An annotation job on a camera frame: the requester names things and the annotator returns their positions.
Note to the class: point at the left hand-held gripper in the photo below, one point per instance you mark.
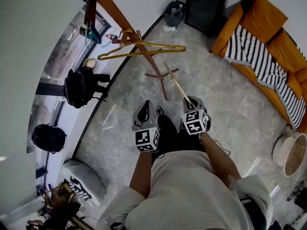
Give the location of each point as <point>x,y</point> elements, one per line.
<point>143,128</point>

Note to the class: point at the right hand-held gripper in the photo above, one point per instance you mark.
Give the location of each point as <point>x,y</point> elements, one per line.
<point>195,121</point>

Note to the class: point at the brown wooden coat stand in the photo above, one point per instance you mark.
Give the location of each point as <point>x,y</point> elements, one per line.
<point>112,8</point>

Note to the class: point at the person's right forearm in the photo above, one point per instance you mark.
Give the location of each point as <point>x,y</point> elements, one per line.
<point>219,157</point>

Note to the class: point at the person's left forearm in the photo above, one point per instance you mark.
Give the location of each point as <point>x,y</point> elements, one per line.
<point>141,174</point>

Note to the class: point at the teal plastic hanger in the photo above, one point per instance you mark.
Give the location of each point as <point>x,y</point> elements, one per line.
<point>94,33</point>

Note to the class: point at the person's left shoe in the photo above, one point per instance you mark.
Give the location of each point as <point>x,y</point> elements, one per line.
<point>160,111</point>

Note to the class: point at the person's black trousers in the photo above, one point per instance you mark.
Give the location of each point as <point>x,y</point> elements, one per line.
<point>172,135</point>

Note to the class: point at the person's white shirt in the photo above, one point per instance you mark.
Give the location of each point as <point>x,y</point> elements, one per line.
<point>187,195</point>

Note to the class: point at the large black backpack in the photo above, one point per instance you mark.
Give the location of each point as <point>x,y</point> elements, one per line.
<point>80,87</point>

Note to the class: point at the black white striped blanket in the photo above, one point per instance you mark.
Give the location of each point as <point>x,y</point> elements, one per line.
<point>263,63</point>

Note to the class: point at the black white striped cloth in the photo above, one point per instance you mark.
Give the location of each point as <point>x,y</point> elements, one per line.
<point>80,192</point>

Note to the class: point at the small black backpack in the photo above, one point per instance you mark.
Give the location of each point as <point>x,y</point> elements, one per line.
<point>49,138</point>

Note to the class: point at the white crumpled paper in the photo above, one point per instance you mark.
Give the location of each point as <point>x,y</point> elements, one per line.
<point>169,28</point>

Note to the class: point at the pink bottle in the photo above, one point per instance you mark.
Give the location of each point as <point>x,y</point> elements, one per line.
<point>111,36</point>

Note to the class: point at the round white wooden basket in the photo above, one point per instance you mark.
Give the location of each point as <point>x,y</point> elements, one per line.
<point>291,152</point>

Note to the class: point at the grey crate with bottles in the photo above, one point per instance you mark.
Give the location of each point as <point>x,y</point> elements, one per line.
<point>173,17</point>

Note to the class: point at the small wooden rack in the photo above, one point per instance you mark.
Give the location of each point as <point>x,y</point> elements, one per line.
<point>58,194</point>

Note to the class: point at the black cabinet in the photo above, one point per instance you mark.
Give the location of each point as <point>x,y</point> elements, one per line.
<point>206,6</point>

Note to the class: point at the orange sofa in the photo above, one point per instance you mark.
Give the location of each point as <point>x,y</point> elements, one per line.
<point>259,15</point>

